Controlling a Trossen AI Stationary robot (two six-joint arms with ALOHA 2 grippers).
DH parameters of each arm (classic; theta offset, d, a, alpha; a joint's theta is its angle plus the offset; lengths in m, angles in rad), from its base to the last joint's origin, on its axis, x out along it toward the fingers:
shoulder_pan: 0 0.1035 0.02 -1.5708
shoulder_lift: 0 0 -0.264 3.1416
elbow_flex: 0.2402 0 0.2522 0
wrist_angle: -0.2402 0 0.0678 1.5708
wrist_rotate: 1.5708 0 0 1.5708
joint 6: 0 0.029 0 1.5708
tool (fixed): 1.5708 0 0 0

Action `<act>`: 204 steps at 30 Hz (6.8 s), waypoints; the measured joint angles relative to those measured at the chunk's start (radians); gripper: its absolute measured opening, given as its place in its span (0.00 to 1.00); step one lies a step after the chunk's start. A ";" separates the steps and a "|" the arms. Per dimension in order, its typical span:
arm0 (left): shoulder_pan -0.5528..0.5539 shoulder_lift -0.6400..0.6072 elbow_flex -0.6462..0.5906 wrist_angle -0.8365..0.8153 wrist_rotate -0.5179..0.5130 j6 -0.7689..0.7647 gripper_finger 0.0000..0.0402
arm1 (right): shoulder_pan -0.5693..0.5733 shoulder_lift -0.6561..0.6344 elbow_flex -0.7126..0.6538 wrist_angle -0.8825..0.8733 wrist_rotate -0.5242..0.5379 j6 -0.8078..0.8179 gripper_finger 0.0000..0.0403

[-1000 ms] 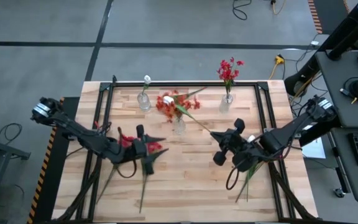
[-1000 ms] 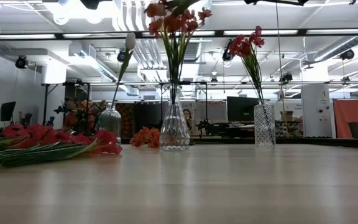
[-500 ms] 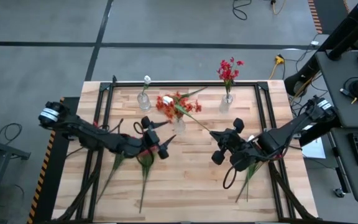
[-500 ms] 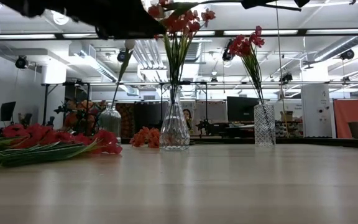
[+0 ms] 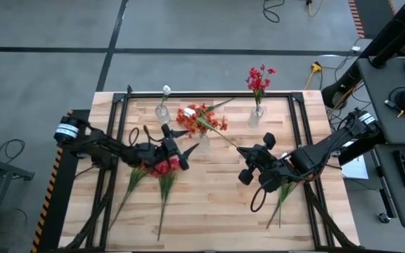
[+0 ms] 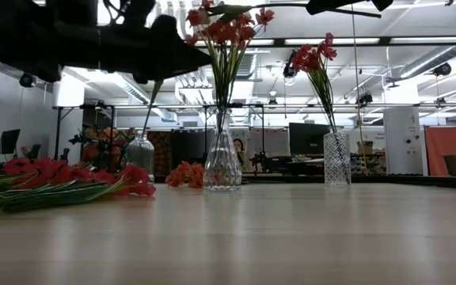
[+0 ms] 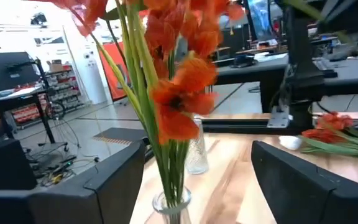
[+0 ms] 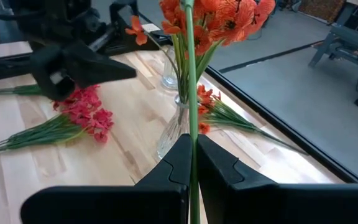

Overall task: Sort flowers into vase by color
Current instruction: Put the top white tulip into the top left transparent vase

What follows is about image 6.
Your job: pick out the black aluminium table frame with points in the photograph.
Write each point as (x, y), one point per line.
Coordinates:
(390, 180)

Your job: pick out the person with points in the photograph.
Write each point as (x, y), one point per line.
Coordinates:
(239, 148)
(105, 146)

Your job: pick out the large black monitor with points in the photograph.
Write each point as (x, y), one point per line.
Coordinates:
(307, 138)

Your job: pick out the background black robot arm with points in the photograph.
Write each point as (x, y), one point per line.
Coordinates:
(263, 160)

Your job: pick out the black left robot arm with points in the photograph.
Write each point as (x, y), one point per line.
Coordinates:
(34, 39)

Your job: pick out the white cylindrical machine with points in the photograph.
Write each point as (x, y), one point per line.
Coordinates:
(404, 140)

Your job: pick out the diamond-cut cylindrical glass vase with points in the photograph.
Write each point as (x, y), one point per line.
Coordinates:
(337, 158)

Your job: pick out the brown cardboard box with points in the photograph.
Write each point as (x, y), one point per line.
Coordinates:
(366, 147)

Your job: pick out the round clear glass bottle vase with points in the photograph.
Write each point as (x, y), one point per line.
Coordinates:
(141, 158)

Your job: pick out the distant black metal frame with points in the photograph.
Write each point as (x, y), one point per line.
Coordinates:
(58, 130)

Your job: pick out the faceted flared clear glass vase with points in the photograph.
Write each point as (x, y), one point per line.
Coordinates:
(222, 166)

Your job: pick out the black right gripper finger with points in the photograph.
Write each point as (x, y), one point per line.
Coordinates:
(339, 5)

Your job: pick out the orange artificial flower bunch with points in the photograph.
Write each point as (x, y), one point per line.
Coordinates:
(184, 176)
(228, 33)

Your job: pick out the silver ribbed air duct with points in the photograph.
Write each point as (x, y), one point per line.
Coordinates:
(430, 59)

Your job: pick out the orange partition wall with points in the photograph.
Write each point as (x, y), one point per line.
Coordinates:
(445, 146)

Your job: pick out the black ceiling-mounted camera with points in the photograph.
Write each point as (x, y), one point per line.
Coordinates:
(364, 99)
(26, 79)
(288, 72)
(441, 69)

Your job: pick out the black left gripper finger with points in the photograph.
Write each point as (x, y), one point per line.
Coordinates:
(172, 55)

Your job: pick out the small black monitor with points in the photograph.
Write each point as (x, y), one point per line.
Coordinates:
(8, 141)

